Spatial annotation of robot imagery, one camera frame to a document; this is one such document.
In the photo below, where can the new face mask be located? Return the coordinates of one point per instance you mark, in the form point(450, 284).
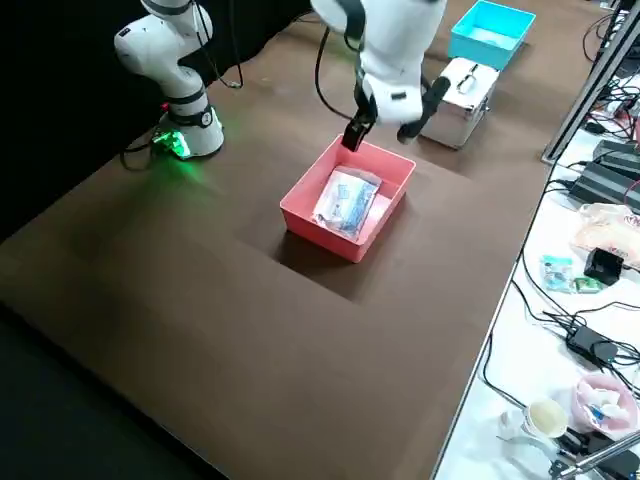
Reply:
point(347, 200)

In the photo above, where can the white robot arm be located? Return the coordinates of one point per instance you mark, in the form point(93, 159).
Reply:
point(190, 95)

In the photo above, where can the blue plastic box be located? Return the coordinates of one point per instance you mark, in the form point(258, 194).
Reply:
point(480, 52)

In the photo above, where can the pink plastic box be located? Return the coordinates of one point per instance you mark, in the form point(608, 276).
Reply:
point(320, 230)

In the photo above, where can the black power supply box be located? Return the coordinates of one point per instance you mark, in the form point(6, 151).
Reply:
point(600, 187)
point(617, 155)

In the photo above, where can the silver aluminium case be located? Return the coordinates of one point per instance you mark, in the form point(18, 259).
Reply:
point(450, 120)

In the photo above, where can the teal snack packet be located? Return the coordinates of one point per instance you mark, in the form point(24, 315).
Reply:
point(556, 274)

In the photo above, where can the plastic bag with red print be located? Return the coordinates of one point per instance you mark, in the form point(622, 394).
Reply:
point(605, 230)

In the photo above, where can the small black charger block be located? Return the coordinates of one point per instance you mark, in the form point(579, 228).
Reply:
point(602, 265)

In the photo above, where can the small green packet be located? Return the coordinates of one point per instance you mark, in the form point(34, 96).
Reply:
point(586, 286)

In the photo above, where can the black power adapter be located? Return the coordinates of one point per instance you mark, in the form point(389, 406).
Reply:
point(590, 345)

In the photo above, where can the crumpled white tissue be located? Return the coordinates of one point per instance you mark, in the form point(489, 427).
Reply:
point(511, 425)

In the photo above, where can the white paper cup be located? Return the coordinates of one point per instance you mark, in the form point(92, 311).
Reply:
point(545, 417)

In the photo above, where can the pink cup with trash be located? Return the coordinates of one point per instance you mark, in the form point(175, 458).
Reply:
point(600, 405)

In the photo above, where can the silver metal rod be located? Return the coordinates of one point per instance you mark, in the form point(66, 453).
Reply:
point(600, 452)

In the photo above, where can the aluminium frame post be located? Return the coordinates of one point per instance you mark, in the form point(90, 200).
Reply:
point(585, 90)

